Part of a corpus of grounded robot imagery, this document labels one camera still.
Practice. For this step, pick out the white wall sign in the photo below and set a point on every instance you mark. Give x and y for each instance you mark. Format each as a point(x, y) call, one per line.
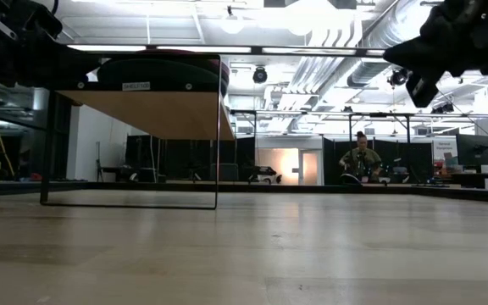
point(444, 148)

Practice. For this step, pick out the black aluminium rig frame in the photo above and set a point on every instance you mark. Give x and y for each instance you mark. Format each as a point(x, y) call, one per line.
point(256, 50)

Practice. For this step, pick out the black computer monitor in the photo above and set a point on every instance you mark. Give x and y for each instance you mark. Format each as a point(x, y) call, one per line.
point(473, 150)

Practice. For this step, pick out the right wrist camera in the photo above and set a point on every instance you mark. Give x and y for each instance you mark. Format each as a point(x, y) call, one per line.
point(421, 91)

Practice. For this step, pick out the black background rig frame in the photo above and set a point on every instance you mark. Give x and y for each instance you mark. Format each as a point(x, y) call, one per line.
point(379, 114)
point(244, 111)

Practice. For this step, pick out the white shelf label sticker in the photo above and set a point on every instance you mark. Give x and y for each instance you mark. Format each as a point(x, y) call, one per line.
point(136, 86)

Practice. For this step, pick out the wooden shelf with black frame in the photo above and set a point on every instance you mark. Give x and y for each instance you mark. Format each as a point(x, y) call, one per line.
point(151, 112)

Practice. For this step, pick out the black partition panel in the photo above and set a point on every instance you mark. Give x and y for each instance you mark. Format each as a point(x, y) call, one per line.
point(413, 161)
point(184, 159)

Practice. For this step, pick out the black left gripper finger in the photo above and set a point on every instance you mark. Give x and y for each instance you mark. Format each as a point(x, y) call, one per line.
point(79, 63)

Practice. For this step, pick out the white door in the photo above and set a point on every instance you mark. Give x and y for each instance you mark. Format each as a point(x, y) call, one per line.
point(310, 167)

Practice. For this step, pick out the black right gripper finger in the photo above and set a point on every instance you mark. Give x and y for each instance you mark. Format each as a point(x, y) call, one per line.
point(407, 55)

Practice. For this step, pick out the black round ceiling spotlight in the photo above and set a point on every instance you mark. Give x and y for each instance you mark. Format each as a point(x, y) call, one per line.
point(259, 75)
point(397, 77)

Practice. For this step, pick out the small wheeled vehicle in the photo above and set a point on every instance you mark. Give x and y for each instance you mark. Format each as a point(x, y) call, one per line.
point(267, 174)

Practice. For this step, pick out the person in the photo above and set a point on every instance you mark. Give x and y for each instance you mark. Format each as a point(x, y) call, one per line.
point(362, 161)

